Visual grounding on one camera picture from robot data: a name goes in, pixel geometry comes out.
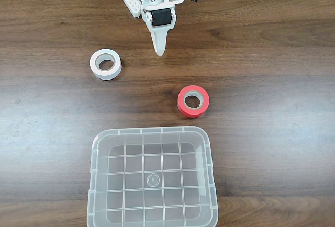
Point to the white tape roll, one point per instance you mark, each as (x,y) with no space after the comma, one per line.
(93,63)

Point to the clear plastic box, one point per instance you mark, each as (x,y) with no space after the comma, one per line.
(154,180)

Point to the white perforated plate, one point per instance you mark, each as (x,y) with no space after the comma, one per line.
(132,0)

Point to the red tape roll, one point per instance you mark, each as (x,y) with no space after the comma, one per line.
(193,113)

